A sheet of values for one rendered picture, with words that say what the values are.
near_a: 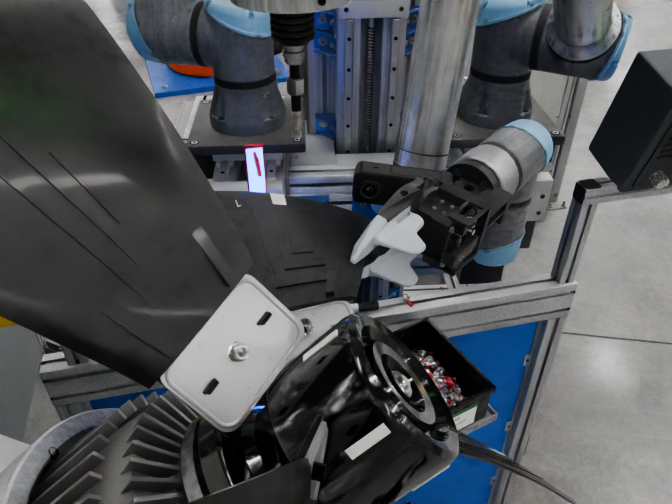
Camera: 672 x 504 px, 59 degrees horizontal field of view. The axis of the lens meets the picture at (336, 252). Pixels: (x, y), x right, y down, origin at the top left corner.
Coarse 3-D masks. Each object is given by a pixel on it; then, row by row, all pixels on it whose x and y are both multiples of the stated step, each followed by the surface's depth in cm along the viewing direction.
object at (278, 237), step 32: (224, 192) 68; (256, 192) 70; (256, 224) 63; (288, 224) 63; (320, 224) 64; (352, 224) 67; (256, 256) 58; (288, 256) 57; (320, 256) 58; (288, 288) 53; (320, 288) 53; (352, 288) 53
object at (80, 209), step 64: (0, 0) 36; (64, 0) 39; (0, 64) 34; (64, 64) 36; (128, 64) 40; (0, 128) 32; (64, 128) 35; (128, 128) 38; (0, 192) 32; (64, 192) 34; (128, 192) 36; (192, 192) 39; (0, 256) 32; (64, 256) 33; (128, 256) 35; (192, 256) 38; (64, 320) 33; (128, 320) 35; (192, 320) 37
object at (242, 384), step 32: (256, 288) 40; (224, 320) 39; (256, 320) 40; (288, 320) 41; (192, 352) 38; (224, 352) 39; (256, 352) 40; (288, 352) 41; (192, 384) 37; (224, 384) 38; (256, 384) 39; (224, 416) 38
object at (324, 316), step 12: (300, 312) 51; (312, 312) 51; (324, 312) 51; (336, 312) 51; (348, 312) 50; (312, 324) 50; (324, 324) 50; (312, 336) 48; (300, 348) 47; (288, 360) 46
